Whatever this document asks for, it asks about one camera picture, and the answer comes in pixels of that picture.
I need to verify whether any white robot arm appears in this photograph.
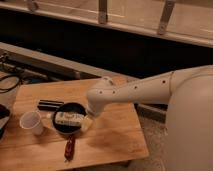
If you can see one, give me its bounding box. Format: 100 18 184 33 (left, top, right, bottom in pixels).
82 65 213 171

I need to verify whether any black frying pan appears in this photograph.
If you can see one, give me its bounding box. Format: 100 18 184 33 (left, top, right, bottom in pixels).
52 102 86 134

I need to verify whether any white box in pan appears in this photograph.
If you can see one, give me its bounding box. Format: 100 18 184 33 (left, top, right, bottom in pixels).
55 112 84 126

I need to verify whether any black rectangular case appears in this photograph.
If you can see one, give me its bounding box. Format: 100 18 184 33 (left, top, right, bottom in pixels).
37 100 63 111

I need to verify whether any white plastic cup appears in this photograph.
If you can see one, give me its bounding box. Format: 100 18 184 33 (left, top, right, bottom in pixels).
19 111 44 135

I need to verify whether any dark object at left edge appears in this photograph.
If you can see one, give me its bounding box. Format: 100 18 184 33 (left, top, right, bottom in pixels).
0 104 10 139

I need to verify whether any black cable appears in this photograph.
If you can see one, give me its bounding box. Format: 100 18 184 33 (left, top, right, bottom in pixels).
0 74 22 94

